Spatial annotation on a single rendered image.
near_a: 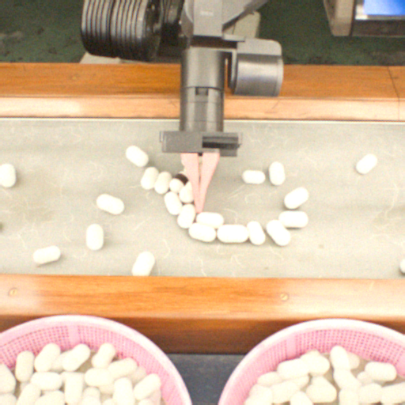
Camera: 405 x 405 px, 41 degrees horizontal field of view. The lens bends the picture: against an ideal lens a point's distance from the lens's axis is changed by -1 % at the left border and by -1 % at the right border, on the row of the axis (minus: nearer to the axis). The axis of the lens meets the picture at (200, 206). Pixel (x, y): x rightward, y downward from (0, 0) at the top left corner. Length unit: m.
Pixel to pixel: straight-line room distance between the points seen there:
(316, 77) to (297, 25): 1.65
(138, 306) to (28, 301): 0.12
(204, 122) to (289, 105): 0.22
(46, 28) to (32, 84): 1.68
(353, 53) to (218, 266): 1.85
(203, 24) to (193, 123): 0.12
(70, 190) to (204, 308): 0.27
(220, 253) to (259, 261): 0.05
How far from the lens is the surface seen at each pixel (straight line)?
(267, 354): 0.59
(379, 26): 0.48
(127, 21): 1.03
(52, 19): 2.65
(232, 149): 0.71
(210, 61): 0.69
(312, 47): 2.41
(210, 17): 0.69
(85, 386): 0.62
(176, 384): 0.56
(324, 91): 0.88
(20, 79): 0.93
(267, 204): 0.73
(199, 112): 0.67
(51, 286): 0.64
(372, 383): 0.63
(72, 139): 0.84
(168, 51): 1.36
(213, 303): 0.61
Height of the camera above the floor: 1.29
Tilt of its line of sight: 49 degrees down
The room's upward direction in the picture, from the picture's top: straight up
